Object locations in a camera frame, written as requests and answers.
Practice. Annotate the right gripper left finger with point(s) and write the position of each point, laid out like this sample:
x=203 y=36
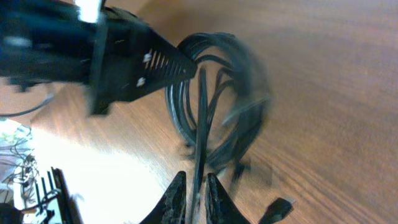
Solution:
x=171 y=208

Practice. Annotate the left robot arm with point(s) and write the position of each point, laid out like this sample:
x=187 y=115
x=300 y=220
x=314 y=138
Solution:
x=44 y=41

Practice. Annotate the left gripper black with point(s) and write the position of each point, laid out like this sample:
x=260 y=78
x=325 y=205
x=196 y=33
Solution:
x=130 y=61

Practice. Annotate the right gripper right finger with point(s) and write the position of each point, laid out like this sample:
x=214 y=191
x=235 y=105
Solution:
x=220 y=209

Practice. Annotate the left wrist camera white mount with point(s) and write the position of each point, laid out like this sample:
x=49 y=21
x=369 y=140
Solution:
x=88 y=10

